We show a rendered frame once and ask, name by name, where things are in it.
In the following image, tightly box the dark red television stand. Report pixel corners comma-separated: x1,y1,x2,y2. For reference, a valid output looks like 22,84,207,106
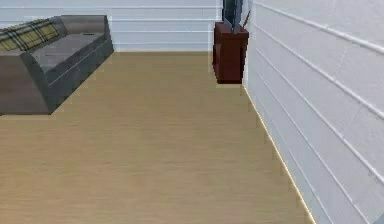
212,21,250,85

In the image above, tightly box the dark grey television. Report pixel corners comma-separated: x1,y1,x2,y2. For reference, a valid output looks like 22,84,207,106
222,0,244,35

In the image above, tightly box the thin brown stick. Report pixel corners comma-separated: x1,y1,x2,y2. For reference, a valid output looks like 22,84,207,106
242,9,252,30

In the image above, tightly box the grey sofa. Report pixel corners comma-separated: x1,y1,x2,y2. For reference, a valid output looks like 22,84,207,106
0,14,115,116

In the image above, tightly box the yellow plaid blanket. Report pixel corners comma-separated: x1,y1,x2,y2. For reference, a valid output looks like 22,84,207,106
0,18,61,52

